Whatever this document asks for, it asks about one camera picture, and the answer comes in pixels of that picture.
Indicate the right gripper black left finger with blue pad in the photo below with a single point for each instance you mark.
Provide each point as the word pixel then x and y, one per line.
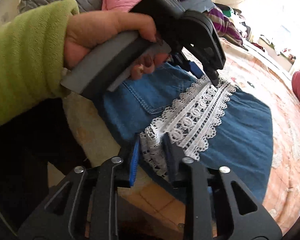
pixel 84 204

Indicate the blue denim pants lace trim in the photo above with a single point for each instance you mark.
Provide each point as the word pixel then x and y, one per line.
pixel 216 125

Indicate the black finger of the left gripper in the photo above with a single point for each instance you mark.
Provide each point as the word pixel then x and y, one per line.
pixel 213 76

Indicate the orange bear pattern blanket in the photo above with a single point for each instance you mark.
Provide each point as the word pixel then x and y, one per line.
pixel 255 73

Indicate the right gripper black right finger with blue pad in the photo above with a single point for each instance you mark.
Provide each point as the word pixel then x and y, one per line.
pixel 218 204

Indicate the person's left hand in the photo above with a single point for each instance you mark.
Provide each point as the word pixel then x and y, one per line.
pixel 87 30

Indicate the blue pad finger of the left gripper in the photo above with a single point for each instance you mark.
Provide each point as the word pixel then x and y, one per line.
pixel 187 65

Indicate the green fleece sleeve forearm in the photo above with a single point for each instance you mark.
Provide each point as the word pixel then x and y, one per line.
pixel 32 57

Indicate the purple striped pillow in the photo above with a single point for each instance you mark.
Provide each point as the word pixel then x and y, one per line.
pixel 205 6

